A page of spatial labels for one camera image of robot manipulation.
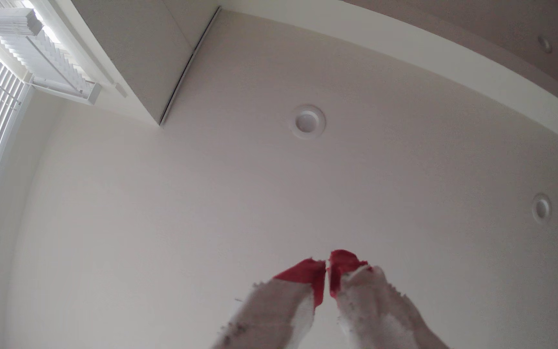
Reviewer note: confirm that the white recessed ceiling light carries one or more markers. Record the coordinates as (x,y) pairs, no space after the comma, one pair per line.
(307,121)
(544,44)
(542,208)

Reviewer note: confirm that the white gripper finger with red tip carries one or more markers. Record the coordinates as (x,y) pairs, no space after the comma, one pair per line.
(376,315)
(279,315)

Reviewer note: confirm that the raised white window blind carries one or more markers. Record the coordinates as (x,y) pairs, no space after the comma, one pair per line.
(41,53)

